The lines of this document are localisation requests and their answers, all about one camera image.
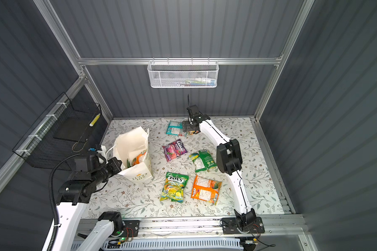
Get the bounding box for red yellow Fox's candy bag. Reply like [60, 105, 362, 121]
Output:
[185, 130, 200, 136]

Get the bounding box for white illustrated paper bag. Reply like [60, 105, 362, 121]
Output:
[113, 127, 153, 184]

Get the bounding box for small orange candy bag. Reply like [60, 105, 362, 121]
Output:
[131, 150, 147, 166]

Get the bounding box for green candy bag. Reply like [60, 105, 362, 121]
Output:
[189, 150, 217, 173]

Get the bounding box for large orange candy bag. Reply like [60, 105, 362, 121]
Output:
[191, 175, 222, 205]

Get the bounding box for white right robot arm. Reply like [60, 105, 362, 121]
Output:
[182, 116, 257, 232]

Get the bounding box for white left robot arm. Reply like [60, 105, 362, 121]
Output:
[43, 152, 125, 251]

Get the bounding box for teal candy bag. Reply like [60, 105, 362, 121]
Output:
[166, 121, 184, 136]

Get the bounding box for purple Fox's candy bag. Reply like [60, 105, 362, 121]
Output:
[162, 139, 187, 162]

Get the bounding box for lime Fox's candy bag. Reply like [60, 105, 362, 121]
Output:
[160, 172, 189, 203]

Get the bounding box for black wire basket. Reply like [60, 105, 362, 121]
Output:
[13, 93, 107, 169]

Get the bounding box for white wire mesh basket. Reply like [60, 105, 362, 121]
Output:
[147, 63, 219, 88]

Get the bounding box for black corrugated cable conduit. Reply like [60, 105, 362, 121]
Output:
[45, 153, 82, 251]

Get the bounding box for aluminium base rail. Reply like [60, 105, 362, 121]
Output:
[78, 214, 309, 241]

